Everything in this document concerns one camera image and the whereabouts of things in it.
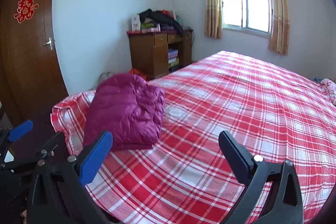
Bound pink floral folded quilt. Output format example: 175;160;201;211
320;79;336;106

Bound brown wooden desk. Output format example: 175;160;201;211
127;30;194;79

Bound books in desk shelf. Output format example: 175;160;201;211
168;48;180;73

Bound magenta quilted down jacket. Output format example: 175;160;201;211
83;73;165;151

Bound white gift box on desk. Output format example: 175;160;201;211
131;14;141;32

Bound brown wooden door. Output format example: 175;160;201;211
1;0;68;126

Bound red double happiness decoration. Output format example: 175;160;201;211
13;0;39;24

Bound black clothes pile on desk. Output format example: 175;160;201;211
139;9;185;37

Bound silver door handle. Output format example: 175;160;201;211
43;37;55;51

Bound red white plaid bed sheet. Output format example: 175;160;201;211
50;50;336;224

